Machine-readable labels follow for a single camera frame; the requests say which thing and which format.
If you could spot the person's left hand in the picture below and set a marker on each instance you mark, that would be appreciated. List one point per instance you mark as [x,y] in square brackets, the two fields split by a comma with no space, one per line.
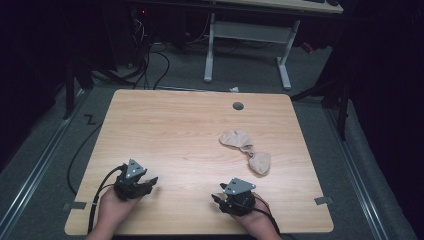
[115,213]

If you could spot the person's right hand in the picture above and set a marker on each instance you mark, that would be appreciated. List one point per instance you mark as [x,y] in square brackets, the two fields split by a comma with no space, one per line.
[258,220]

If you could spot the white paper scrap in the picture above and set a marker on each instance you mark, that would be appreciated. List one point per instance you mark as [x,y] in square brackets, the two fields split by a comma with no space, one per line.
[234,89]

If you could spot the white-framed desk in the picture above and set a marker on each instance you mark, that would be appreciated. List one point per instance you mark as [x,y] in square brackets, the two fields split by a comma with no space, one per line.
[253,31]

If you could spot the beige sock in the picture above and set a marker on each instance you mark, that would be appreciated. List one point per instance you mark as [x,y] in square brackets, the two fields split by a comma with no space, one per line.
[238,138]
[260,163]

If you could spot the black metal stand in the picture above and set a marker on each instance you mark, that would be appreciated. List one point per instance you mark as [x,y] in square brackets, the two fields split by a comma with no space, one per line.
[69,90]
[341,110]

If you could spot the red object on floor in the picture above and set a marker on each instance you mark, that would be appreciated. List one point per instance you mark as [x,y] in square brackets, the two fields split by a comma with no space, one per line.
[307,47]

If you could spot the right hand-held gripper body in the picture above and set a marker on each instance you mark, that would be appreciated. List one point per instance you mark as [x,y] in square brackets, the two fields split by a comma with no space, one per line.
[239,197]

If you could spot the grey tape piece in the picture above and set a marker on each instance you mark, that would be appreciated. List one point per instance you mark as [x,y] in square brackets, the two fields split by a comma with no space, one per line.
[323,200]
[75,205]

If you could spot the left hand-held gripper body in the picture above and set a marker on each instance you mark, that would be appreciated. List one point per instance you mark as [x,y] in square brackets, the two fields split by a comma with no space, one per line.
[130,181]

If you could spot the metal floor rail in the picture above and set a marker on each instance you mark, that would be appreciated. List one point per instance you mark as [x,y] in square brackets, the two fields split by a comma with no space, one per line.
[36,173]
[356,173]

